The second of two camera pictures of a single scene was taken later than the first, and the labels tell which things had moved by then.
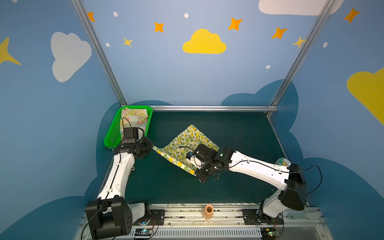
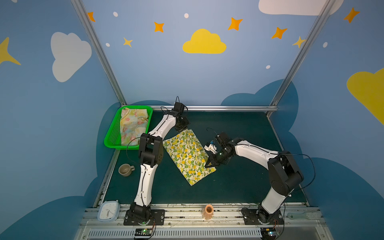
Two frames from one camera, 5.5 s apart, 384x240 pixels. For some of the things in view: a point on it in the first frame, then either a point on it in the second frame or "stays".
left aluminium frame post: (97, 45) stays
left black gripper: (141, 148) to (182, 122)
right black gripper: (201, 162) to (217, 154)
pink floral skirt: (137, 118) stays
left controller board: (143, 232) stays
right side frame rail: (281, 147) stays
